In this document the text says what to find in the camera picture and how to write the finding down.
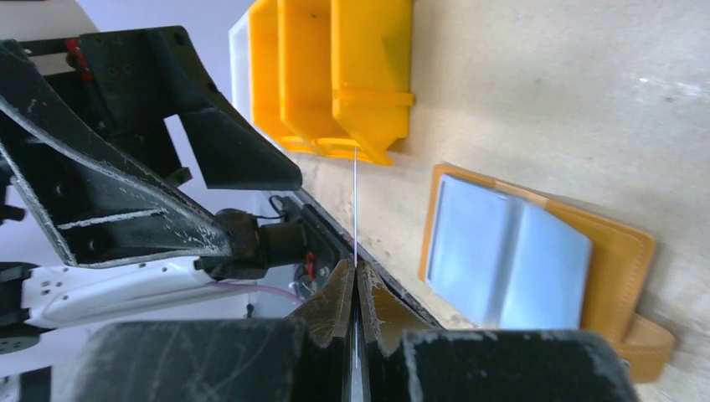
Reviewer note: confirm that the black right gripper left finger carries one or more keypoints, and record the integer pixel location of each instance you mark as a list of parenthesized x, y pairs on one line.
[(296, 358)]

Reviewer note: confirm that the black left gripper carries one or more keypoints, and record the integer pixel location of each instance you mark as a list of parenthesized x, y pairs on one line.
[(85, 143)]

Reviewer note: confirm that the yellow bin with black cards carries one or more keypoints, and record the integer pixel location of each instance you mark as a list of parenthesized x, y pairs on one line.
[(344, 77)]

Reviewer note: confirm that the thin card edge-on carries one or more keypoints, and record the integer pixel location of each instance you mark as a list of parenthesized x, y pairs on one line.
[(355, 208)]

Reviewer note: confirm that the white plastic tray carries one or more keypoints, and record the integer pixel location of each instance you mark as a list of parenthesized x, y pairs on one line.
[(239, 50)]

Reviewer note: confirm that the tan leather card holder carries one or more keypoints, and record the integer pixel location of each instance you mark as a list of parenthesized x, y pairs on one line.
[(506, 257)]

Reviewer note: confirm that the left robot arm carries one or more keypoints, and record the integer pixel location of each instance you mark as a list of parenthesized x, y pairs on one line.
[(36, 299)]

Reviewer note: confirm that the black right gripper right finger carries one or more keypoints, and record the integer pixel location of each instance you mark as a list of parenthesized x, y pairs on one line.
[(403, 358)]

